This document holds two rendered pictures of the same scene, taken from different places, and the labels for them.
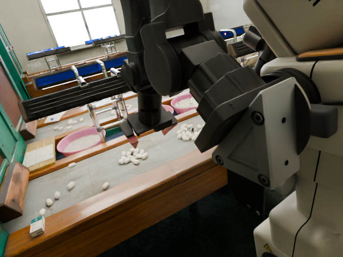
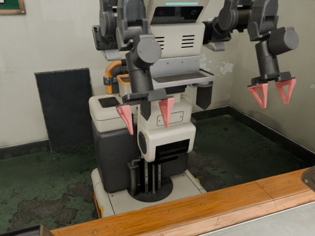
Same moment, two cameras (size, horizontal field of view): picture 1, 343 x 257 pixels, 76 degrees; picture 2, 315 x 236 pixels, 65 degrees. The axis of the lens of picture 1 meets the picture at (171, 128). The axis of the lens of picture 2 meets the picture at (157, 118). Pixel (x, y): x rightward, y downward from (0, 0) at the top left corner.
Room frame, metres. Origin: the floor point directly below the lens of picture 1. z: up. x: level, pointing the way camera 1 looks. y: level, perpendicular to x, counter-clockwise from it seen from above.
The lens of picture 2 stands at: (1.30, -0.26, 1.29)
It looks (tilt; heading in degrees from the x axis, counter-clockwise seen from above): 26 degrees down; 184
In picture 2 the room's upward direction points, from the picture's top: straight up
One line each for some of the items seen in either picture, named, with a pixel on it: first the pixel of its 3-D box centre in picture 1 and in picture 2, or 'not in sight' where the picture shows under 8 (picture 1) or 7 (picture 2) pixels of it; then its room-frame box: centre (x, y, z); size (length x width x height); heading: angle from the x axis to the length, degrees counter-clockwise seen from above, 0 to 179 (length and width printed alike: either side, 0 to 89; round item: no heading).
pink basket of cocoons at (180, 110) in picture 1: (191, 106); not in sight; (1.37, -0.16, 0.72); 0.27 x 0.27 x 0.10
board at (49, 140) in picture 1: (39, 153); not in sight; (1.02, 0.71, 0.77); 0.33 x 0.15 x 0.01; 22
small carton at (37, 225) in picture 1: (37, 226); not in sight; (0.52, 0.49, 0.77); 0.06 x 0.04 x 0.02; 22
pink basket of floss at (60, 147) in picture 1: (84, 145); not in sight; (1.10, 0.51, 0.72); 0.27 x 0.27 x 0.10
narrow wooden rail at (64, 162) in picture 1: (189, 121); not in sight; (1.18, -0.12, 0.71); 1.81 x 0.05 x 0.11; 112
